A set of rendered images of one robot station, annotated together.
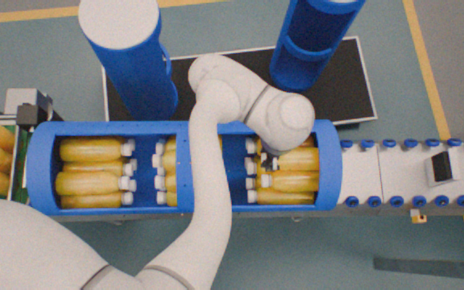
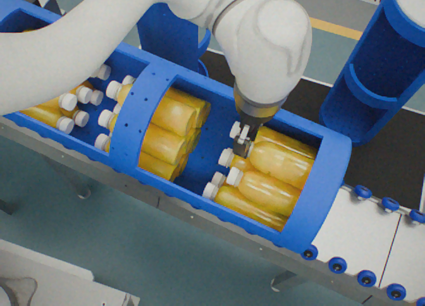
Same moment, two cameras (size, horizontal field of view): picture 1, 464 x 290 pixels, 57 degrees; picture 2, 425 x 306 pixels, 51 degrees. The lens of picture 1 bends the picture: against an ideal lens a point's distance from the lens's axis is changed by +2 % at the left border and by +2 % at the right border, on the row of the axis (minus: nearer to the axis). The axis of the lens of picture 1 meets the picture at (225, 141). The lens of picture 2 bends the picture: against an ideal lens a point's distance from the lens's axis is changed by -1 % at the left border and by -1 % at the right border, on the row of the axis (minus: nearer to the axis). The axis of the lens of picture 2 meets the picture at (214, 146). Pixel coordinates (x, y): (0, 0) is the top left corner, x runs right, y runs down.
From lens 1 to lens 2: 0.41 m
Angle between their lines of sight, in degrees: 11
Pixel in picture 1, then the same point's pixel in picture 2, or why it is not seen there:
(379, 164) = (393, 238)
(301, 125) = (281, 40)
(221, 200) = (78, 34)
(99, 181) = not seen: hidden behind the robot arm
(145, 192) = (93, 134)
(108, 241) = (62, 209)
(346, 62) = (412, 138)
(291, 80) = (339, 129)
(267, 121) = (239, 28)
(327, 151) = (326, 164)
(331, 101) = (375, 172)
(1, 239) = not seen: outside the picture
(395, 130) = not seen: outside the picture
